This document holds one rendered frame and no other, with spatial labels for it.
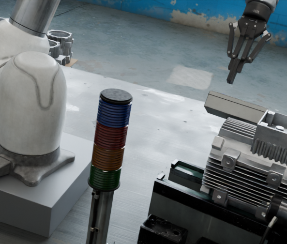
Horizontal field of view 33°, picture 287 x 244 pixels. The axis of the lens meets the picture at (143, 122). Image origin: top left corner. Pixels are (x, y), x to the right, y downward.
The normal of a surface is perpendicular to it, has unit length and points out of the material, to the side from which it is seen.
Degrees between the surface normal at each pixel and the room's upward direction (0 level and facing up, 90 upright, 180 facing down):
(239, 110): 54
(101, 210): 90
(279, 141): 90
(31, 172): 17
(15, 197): 90
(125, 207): 0
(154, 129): 0
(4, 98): 85
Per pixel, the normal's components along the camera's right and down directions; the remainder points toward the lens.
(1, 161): 0.13, -0.83
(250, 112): -0.27, -0.25
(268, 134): -0.43, 0.33
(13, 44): 0.15, -0.02
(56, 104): 0.78, 0.26
